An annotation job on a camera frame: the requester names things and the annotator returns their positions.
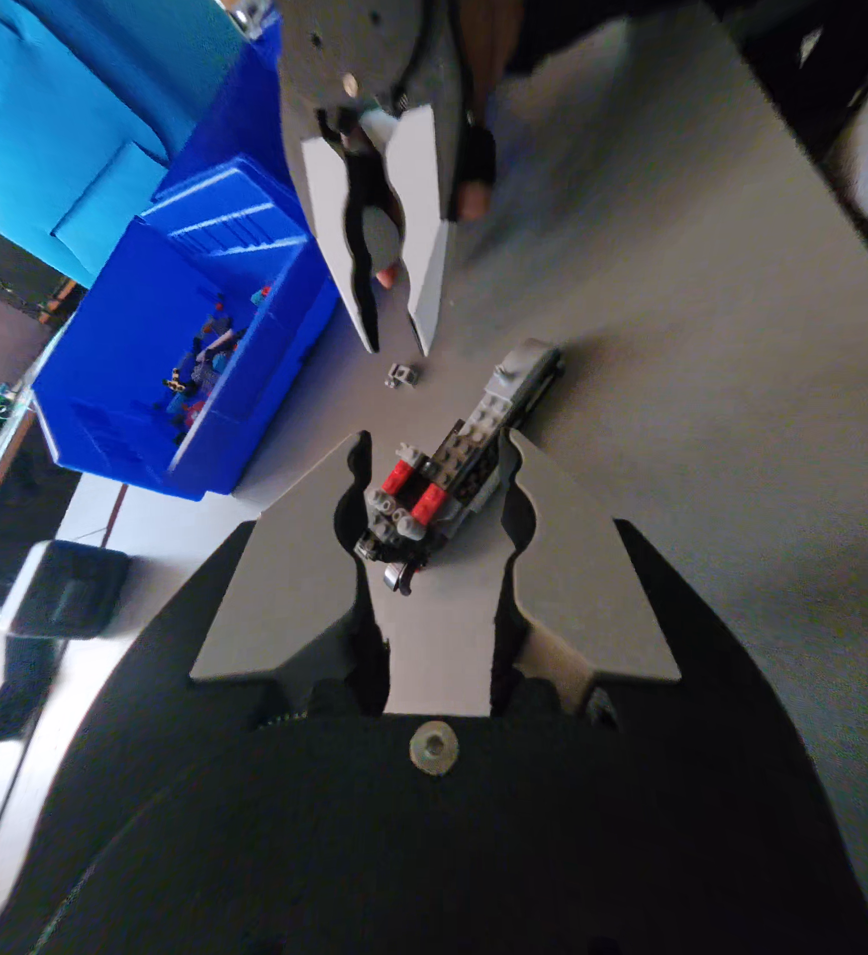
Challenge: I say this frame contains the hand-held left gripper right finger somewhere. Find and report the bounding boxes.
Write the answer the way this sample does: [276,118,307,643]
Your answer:
[490,429,681,717]

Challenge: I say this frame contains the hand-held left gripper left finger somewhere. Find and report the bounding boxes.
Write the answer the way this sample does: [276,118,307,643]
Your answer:
[190,431,391,715]

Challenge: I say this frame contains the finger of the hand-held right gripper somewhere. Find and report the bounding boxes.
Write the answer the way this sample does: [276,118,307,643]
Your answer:
[301,136,383,355]
[363,104,451,359]

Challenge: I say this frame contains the grey red toy brick spaceship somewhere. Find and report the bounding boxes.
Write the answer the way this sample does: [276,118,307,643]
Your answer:
[354,339,565,598]

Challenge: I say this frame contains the grey desk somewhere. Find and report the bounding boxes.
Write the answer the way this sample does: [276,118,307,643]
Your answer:
[0,0,868,955]

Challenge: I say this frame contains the person's right hand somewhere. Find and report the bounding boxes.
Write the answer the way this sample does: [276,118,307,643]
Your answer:
[455,104,498,223]

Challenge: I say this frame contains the blue plastic bin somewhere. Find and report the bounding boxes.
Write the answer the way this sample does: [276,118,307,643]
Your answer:
[169,26,289,173]
[31,153,341,502]

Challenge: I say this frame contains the small black cube case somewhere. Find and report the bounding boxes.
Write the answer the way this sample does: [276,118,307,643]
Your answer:
[10,541,133,641]

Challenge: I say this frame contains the pile of loose toy bricks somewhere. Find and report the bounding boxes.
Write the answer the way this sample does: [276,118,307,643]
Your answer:
[152,284,274,449]

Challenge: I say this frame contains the blue felt bag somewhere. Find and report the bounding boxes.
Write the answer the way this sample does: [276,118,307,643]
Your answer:
[0,0,248,288]

